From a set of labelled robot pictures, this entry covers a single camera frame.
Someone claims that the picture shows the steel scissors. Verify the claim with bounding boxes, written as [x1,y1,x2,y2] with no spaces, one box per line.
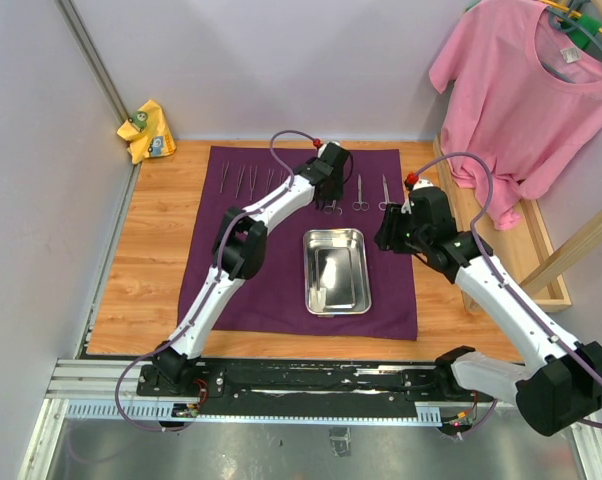
[378,175,391,211]
[323,200,343,215]
[352,175,369,212]

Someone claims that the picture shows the steel instrument tray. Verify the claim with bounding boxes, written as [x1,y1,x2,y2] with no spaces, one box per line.
[303,228,372,317]

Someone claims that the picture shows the purple surgical wrap cloth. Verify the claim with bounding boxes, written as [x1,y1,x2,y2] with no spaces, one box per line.
[178,146,418,340]

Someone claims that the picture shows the white gauze pad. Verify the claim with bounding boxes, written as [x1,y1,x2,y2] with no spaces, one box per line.
[310,288,328,311]

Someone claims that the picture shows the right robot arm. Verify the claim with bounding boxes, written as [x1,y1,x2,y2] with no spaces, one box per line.
[374,186,602,436]

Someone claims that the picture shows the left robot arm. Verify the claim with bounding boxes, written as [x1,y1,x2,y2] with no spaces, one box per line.
[152,142,353,396]

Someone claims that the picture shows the wooden tray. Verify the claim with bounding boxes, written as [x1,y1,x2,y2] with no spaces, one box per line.
[436,161,572,313]

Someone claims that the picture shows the pink t-shirt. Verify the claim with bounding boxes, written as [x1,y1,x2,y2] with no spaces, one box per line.
[429,0,602,230]

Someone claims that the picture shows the yellow paper bag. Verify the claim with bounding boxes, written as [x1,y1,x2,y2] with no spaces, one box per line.
[117,99,176,165]

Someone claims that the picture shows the wooden beam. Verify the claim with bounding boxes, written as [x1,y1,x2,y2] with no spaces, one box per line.
[521,209,602,296]

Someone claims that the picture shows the grey clothes hanger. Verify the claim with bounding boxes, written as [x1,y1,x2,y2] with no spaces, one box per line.
[547,2,602,84]

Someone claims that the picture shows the yellow hoop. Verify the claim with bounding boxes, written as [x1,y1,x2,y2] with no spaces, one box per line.
[540,0,602,64]

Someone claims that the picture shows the green hanger clip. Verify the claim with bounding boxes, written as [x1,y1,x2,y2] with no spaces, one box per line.
[570,14,602,50]

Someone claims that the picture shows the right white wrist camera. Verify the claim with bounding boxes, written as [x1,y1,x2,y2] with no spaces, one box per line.
[402,179,436,214]

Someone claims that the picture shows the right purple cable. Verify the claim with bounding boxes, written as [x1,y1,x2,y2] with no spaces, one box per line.
[403,152,602,441]

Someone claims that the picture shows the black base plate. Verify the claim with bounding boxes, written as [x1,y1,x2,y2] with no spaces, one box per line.
[136,358,490,422]

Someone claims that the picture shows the aluminium corner post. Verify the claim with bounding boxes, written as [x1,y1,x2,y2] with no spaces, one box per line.
[55,0,128,123]

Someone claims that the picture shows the aluminium rail frame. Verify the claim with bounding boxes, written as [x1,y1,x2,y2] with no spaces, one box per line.
[19,357,602,479]

